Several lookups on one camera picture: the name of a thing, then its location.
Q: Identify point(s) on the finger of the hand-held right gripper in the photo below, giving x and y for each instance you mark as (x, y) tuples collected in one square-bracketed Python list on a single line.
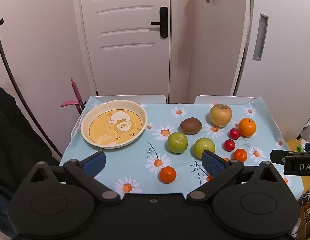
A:
[(277, 156)]

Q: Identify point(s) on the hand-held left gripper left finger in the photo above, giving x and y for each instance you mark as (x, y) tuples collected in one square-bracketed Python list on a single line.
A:
[(95, 162)]

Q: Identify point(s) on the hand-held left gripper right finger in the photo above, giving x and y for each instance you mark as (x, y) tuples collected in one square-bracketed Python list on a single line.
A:
[(212, 163)]

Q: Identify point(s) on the green apple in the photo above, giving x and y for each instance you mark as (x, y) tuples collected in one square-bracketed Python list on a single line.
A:
[(177, 142), (203, 145)]

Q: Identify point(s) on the small red tomato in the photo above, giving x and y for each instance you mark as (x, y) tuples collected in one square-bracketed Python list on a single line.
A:
[(234, 133), (229, 145)]

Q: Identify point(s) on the large orange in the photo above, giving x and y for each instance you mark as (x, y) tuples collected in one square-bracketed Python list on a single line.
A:
[(247, 127)]

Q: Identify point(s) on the cream plate with duck print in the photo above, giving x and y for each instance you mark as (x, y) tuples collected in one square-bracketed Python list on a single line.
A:
[(95, 120)]

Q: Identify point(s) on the yellow bag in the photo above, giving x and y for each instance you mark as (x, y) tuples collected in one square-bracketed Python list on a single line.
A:
[(293, 146)]

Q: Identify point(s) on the blue daisy print tablecloth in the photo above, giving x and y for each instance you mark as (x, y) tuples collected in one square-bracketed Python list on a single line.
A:
[(135, 155)]

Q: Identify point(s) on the brown kiwi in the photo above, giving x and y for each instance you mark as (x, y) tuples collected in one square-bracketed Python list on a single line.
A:
[(190, 125)]

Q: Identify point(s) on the yellow-red apple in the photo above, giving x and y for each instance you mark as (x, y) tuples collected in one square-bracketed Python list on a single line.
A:
[(220, 115)]

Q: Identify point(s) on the cardboard box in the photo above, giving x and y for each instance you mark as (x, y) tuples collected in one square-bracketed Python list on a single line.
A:
[(307, 217)]

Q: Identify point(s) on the white chair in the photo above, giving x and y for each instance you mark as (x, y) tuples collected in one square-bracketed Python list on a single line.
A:
[(130, 98), (220, 99)]

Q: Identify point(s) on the white sliding door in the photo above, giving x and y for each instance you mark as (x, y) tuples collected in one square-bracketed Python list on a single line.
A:
[(287, 55)]

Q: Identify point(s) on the white panel door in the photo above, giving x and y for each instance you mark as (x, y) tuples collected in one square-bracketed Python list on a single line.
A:
[(125, 62)]

